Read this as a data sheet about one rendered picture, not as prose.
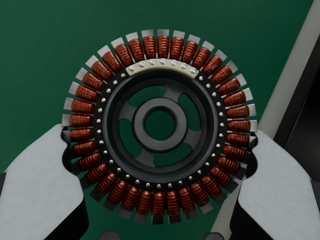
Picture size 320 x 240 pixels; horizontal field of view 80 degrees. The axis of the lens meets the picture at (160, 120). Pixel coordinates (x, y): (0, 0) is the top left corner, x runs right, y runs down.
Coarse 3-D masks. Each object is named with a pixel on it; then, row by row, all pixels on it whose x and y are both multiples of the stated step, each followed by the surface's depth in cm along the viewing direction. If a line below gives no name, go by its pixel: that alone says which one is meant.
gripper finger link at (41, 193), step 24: (48, 144) 10; (24, 168) 8; (48, 168) 8; (24, 192) 7; (48, 192) 7; (72, 192) 7; (0, 216) 6; (24, 216) 6; (48, 216) 6; (72, 216) 6
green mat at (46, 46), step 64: (0, 0) 19; (64, 0) 19; (128, 0) 20; (192, 0) 20; (256, 0) 20; (0, 64) 19; (64, 64) 19; (256, 64) 20; (0, 128) 19; (128, 128) 19; (192, 128) 19
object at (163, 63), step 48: (144, 48) 11; (192, 48) 11; (96, 96) 11; (192, 96) 13; (240, 96) 11; (96, 144) 11; (144, 144) 11; (192, 144) 13; (240, 144) 11; (96, 192) 11; (144, 192) 10; (192, 192) 10
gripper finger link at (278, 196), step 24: (264, 144) 10; (264, 168) 9; (288, 168) 9; (240, 192) 7; (264, 192) 7; (288, 192) 7; (312, 192) 7; (240, 216) 7; (264, 216) 6; (288, 216) 6; (312, 216) 6
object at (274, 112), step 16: (304, 32) 20; (304, 48) 20; (288, 64) 20; (304, 64) 20; (288, 80) 20; (272, 96) 20; (288, 96) 20; (272, 112) 20; (272, 128) 20; (224, 208) 19; (224, 224) 19
